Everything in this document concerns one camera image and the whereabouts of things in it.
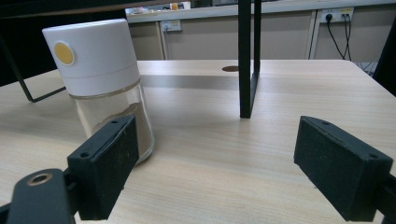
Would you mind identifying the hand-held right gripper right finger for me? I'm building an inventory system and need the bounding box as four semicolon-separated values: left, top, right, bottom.
293;115;394;222

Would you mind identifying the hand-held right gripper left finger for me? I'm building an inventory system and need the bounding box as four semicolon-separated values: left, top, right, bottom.
66;114;140;221

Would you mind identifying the seasoning jar with beige powder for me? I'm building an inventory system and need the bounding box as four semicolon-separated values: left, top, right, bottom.
41;18;156;165

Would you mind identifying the black two-tier shelf rack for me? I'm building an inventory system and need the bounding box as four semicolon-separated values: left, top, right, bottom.
0;0;262;119

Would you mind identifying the white wall socket with plugs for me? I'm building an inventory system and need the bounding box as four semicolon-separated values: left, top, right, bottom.
320;7;355;23

